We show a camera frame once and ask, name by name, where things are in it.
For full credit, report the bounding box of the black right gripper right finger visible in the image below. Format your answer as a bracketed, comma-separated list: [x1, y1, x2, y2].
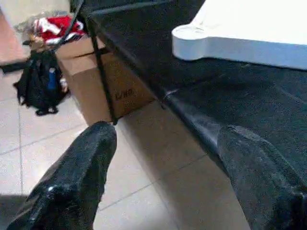
[217, 125, 307, 230]

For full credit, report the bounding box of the brown cardboard box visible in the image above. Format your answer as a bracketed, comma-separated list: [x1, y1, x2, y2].
[55, 34, 157, 126]

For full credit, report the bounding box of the white plastic table top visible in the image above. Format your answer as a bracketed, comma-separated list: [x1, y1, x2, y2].
[171, 0, 307, 71]

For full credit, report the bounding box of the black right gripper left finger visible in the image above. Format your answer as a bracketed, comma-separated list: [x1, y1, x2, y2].
[7, 121, 118, 230]

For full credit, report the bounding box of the black metal table frame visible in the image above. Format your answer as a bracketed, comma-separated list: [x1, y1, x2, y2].
[88, 18, 119, 126]

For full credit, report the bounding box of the red and white clothes pile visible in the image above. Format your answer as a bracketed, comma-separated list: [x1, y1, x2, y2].
[34, 15, 87, 44]

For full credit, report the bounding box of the black backpack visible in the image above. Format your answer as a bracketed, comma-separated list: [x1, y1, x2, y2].
[13, 47, 71, 116]

